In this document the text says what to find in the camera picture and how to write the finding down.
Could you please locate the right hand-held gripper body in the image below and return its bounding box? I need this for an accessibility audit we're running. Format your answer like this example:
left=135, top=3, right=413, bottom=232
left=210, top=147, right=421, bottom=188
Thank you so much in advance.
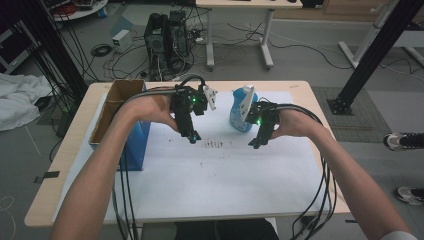
left=239, top=85, right=282, bottom=134

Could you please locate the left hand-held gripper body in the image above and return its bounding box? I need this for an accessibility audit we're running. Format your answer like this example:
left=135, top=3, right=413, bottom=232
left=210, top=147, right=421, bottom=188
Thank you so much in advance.
left=169, top=84, right=219, bottom=118

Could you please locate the blue bottle with white cap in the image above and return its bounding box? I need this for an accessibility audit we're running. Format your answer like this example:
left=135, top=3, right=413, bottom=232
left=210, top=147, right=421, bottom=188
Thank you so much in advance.
left=229, top=84, right=260, bottom=133

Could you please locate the blue cardboard box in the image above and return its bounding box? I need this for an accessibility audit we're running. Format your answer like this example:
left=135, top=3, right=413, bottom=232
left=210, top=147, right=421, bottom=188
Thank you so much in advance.
left=88, top=79, right=153, bottom=172

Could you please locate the person's right hand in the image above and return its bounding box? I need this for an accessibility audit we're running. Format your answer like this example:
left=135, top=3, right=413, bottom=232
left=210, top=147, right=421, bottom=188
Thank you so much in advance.
left=270, top=107, right=324, bottom=141

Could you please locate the person's left hand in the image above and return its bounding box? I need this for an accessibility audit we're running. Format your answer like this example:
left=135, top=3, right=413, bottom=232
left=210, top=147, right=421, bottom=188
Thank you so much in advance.
left=126, top=94, right=180, bottom=133

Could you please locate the white paper sheet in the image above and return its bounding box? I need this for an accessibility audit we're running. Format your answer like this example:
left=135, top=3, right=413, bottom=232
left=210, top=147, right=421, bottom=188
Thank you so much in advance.
left=53, top=90, right=334, bottom=224

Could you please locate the black computer tower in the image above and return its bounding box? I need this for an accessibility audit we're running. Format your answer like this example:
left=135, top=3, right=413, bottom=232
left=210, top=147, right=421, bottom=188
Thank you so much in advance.
left=143, top=12, right=170, bottom=81
left=168, top=9, right=192, bottom=69

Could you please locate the small white device box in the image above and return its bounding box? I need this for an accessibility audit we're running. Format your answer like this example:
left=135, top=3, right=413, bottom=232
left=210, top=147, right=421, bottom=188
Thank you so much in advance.
left=111, top=29, right=133, bottom=53

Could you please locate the grey floor mat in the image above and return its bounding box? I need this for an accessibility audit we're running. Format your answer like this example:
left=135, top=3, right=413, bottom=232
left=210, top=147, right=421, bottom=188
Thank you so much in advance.
left=311, top=86, right=394, bottom=144

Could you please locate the person's dark clothing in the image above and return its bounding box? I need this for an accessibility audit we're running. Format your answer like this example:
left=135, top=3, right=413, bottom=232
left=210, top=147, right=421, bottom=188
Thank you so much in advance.
left=174, top=218, right=279, bottom=240

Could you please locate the white desk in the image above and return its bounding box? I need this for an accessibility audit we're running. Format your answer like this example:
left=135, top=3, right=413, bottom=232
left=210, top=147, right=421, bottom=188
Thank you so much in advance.
left=195, top=0, right=304, bottom=72

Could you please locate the round white table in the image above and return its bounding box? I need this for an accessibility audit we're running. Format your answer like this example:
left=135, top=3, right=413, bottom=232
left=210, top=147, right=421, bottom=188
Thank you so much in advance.
left=49, top=0, right=109, bottom=22

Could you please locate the black tape strip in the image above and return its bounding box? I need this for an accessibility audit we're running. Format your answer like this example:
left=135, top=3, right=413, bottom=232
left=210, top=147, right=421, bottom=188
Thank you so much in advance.
left=33, top=170, right=61, bottom=184

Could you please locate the white cloth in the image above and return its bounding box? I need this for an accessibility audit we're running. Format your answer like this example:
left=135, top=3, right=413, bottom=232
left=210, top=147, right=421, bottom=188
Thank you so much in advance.
left=0, top=73, right=54, bottom=132

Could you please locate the long black floor cable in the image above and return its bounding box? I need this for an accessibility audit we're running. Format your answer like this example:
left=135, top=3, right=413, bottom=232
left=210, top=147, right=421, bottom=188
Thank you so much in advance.
left=228, top=21, right=354, bottom=71

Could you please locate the coiled black cable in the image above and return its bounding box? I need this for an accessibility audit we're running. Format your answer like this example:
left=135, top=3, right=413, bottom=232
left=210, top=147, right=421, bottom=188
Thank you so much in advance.
left=90, top=43, right=114, bottom=58

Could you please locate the white metal stand frame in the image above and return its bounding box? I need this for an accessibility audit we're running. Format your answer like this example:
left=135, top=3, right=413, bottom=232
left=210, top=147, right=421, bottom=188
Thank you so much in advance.
left=338, top=0, right=401, bottom=69

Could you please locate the black metal post with base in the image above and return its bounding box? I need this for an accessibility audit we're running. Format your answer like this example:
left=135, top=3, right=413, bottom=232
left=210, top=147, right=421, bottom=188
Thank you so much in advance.
left=326, top=0, right=424, bottom=117

